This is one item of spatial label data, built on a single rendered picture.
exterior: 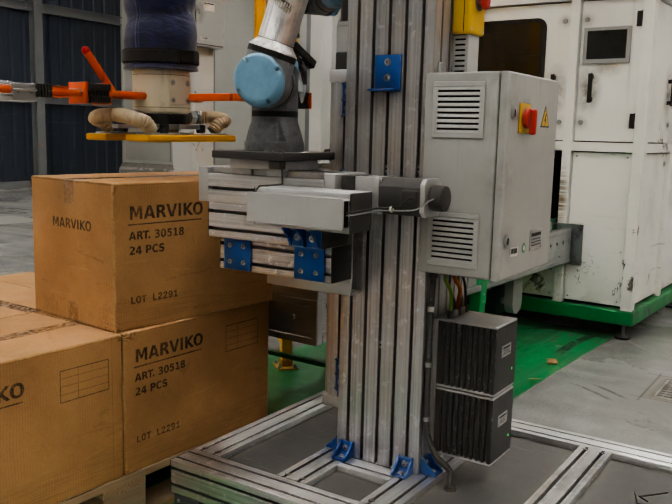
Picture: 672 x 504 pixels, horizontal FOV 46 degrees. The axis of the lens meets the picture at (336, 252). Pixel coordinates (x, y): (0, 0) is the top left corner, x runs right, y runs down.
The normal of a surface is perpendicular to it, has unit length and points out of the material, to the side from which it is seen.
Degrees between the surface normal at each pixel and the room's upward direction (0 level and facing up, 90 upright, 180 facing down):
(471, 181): 90
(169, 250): 90
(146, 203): 90
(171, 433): 90
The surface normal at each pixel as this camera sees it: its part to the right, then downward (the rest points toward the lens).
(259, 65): -0.18, 0.27
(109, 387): 0.81, 0.11
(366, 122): -0.55, 0.11
